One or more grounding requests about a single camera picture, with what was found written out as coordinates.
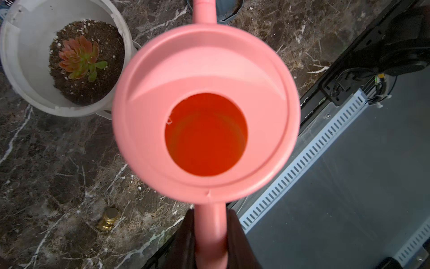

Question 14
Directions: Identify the white pot saucer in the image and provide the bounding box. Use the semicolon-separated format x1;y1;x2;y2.
95;41;142;121

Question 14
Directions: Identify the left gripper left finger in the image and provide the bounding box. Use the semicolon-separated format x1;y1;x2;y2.
162;209;196;269

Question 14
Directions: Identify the blue pot saucer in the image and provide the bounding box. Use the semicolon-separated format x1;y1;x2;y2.
187;0;244;24

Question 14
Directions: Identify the gold bottle cap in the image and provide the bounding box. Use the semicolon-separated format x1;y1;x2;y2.
96;207;120;231

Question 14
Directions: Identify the red-green succulent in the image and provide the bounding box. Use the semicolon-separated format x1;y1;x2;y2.
59;35;108;82

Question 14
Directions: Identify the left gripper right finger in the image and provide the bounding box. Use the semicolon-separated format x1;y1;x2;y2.
227;210;262;269

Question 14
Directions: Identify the pink watering can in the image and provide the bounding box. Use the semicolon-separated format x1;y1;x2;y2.
111;0;301;269

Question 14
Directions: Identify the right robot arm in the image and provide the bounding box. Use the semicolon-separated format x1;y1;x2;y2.
348;5;430;76

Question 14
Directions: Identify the white flower pot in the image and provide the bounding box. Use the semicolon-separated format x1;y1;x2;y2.
1;1;140;119

